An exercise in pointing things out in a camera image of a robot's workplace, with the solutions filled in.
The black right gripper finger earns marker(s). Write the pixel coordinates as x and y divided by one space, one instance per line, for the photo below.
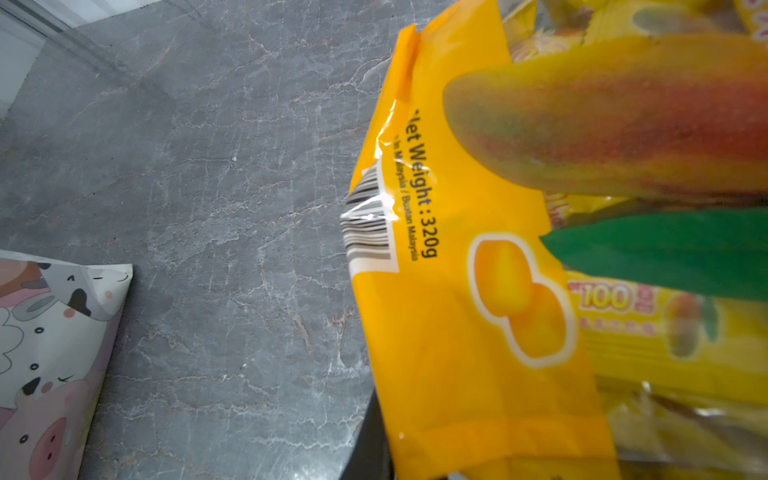
371 457

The yellow mango snack bag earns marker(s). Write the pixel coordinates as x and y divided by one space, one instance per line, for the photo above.
557 238

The white cartoon paper bag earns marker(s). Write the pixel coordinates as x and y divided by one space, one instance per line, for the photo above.
59 321

